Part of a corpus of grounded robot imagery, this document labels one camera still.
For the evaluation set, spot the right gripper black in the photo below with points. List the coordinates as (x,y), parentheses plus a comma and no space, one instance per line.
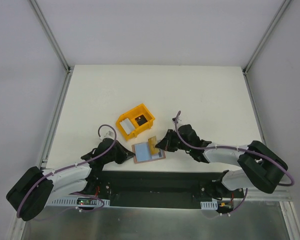
(170,140)

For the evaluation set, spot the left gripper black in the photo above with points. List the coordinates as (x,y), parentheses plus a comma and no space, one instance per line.
(120,153)

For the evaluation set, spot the brown leather card holder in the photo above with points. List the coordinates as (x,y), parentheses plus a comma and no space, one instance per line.
(143,154)

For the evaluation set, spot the gold card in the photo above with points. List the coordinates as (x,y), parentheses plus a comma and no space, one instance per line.
(152,142)

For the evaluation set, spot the yellow plastic bin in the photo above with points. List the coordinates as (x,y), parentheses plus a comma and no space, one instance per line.
(141,109)

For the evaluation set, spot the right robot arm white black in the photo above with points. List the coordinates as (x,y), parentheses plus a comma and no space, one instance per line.
(259,167)

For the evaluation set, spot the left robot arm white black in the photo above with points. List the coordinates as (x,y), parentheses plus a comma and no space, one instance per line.
(36,188)

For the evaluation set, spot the stack of silver cards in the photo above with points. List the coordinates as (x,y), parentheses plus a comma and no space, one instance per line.
(127,126)

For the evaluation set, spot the black card in bin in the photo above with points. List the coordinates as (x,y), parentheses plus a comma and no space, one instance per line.
(141,120)

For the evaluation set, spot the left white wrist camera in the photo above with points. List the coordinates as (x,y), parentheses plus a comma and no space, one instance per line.
(108,135)

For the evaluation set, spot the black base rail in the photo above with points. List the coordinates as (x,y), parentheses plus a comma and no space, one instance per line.
(143,189)

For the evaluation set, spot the right white cable duct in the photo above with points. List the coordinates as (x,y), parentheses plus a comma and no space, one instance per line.
(209,205)

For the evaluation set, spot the white cable duct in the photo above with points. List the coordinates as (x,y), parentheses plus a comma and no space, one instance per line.
(209,205)
(79,201)

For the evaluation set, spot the left white cable duct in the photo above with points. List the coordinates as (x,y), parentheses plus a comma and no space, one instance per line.
(79,201)

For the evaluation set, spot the left aluminium frame post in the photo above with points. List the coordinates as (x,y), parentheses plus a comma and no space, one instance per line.
(49,34)

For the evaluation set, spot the aluminium frame post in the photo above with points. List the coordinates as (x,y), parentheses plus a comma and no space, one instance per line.
(267,34)
(49,34)

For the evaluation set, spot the right aluminium frame post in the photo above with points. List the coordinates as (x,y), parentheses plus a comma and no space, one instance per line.
(267,34)

